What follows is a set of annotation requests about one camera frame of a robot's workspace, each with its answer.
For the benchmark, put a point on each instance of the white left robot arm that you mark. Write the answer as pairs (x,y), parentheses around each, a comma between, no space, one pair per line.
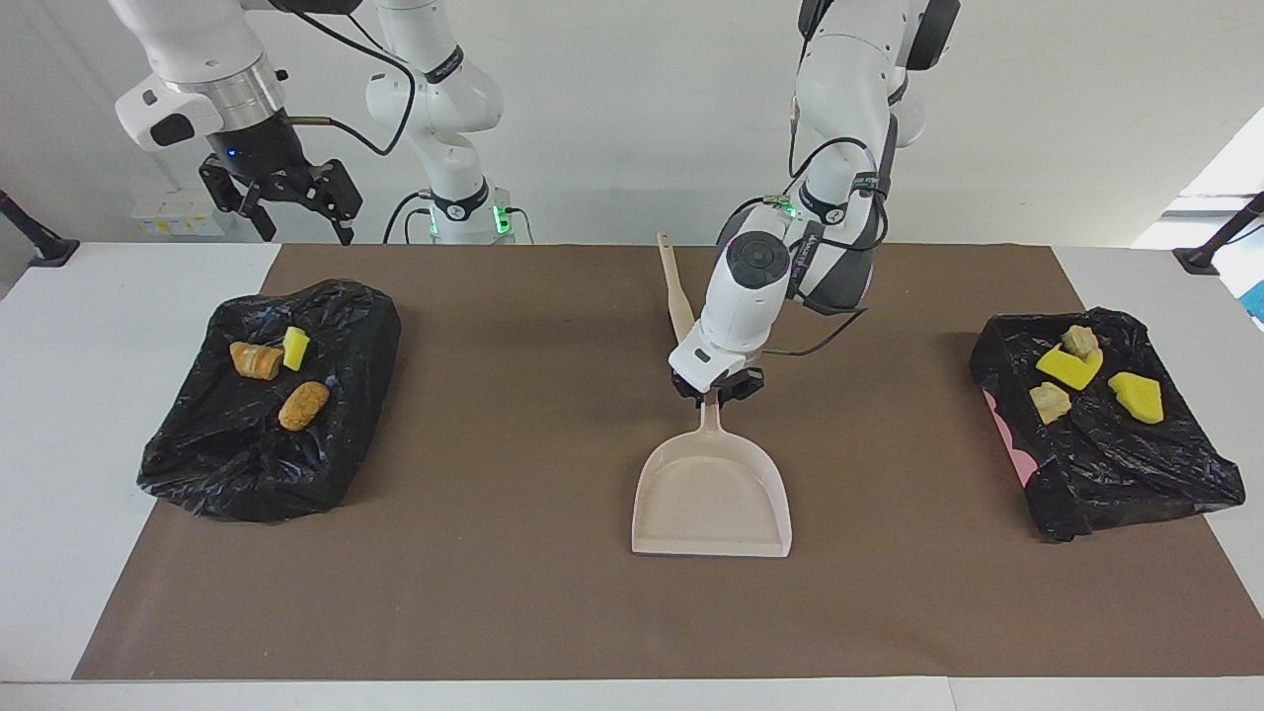
(750,296)

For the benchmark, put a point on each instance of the pink bin box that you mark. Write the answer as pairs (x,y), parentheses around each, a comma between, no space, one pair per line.
(1009,439)

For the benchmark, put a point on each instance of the notched yellow sponge piece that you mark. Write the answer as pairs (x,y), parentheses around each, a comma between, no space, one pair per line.
(1066,370)

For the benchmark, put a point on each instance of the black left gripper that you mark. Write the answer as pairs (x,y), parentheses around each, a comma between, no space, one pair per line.
(716,380)

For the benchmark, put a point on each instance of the pale torn pastry piece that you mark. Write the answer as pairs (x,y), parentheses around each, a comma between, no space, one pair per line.
(1079,341)

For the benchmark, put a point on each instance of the brown fried nugget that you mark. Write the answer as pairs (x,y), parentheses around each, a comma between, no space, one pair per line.
(302,405)

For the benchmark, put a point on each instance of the black plastic bin bag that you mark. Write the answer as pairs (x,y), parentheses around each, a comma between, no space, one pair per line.
(1116,464)
(217,454)

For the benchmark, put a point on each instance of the white wall socket box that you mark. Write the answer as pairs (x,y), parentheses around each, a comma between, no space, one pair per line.
(163,212)

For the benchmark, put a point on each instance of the striped croissant piece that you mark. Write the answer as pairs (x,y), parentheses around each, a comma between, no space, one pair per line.
(1050,403)
(257,361)

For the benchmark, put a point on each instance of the blue object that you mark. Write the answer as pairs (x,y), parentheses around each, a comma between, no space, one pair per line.
(1257,301)

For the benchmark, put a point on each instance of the yellow green-edged sponge piece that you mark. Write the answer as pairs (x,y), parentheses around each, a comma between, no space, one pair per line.
(295,349)

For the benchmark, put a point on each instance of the beige hand brush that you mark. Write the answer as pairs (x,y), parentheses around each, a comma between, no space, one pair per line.
(679,296)

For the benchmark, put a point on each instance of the brown paper table mat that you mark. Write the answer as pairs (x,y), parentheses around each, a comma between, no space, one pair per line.
(494,612)

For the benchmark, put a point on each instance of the beige plastic dustpan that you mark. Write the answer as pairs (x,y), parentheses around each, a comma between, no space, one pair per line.
(711,494)

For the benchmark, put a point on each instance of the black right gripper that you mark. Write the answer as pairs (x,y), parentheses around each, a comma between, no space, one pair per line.
(262,148)

